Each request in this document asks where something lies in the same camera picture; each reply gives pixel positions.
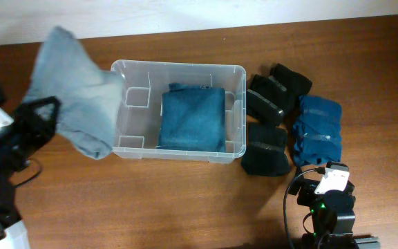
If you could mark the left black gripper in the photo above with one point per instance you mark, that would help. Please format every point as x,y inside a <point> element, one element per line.
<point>27,112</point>

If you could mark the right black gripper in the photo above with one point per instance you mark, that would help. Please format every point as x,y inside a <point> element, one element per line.
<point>308,192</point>

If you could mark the light blue jeans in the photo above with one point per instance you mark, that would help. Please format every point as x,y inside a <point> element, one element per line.
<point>90,97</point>

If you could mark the dark blue jeans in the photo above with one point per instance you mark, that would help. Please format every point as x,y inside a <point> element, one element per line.
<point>193,118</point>

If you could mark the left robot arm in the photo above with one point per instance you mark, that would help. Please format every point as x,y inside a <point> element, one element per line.
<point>13,232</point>

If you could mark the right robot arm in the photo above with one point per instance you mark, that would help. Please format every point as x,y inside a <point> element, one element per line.
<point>332,217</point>

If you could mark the clear plastic storage container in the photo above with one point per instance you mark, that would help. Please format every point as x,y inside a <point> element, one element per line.
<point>140,113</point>

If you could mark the blue taped garment bundle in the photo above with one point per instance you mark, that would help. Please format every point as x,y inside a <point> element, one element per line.
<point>317,131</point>

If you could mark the black garment bundle lower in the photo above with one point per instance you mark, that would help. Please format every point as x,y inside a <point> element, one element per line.
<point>265,153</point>

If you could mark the black garment bundle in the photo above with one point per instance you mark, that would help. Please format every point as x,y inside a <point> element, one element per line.
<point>265,153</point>
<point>295,82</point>

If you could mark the black garment bundle upper right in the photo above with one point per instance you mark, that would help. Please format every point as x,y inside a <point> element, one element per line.
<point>295,82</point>

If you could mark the black garment bundle taped middle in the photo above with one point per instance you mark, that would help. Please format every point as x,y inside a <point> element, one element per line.
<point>268,100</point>

